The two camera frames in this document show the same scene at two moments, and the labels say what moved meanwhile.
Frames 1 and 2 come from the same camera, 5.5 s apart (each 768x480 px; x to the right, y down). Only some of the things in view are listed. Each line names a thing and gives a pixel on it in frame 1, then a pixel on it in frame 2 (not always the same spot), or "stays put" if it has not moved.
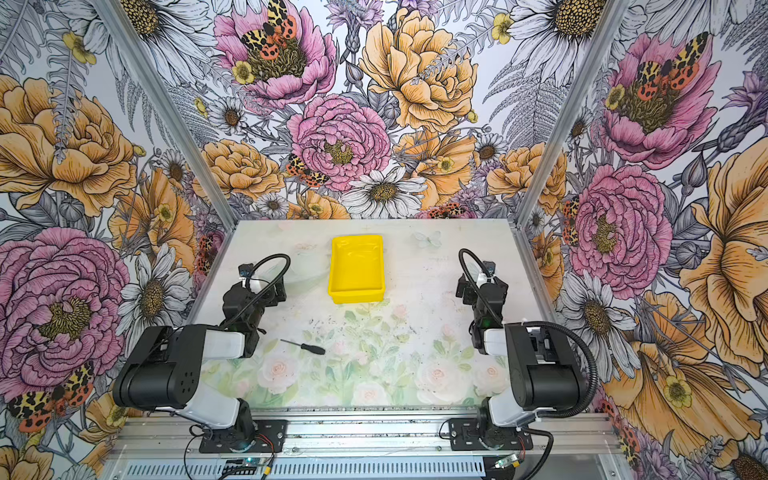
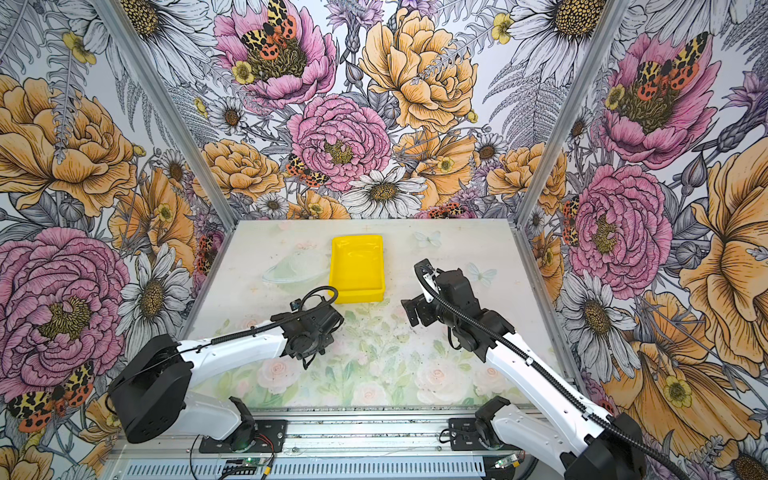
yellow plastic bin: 357,269 stays put
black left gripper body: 267,299 to 321,341
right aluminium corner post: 602,30 stays put
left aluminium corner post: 127,38 stays put
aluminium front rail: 374,433 stays put
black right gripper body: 469,297 to 430,312
